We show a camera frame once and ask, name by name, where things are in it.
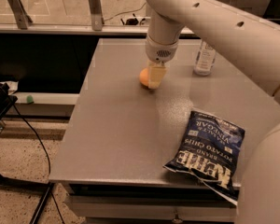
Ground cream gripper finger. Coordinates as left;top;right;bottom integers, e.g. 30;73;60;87
147;61;167;90

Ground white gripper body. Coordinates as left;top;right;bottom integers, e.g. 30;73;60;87
146;34;179;63

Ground orange fruit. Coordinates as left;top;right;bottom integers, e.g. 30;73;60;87
139;68;149;87

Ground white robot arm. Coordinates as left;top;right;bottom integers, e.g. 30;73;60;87
147;0;280;224

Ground clear plastic water bottle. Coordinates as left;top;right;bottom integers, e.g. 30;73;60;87
194;40;217;76

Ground blue Kettle chips bag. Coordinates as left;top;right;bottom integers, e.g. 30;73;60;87
164;110;245;205

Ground small green object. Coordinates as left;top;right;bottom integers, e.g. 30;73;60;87
26;95;34;105

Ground black stand leg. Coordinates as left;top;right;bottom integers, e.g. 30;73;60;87
0;174;54;224

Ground yellow cable behind glass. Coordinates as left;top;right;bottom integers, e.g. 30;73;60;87
103;2;147;23

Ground middle metal railing post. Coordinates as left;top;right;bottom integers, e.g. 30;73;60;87
88;0;104;31

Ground black cable on floor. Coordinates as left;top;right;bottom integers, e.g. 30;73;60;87
6;91;66;224

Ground left metal railing post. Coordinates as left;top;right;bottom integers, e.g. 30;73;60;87
7;0;33;30

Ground metal rail ledge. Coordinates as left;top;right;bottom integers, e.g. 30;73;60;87
0;23;195;37

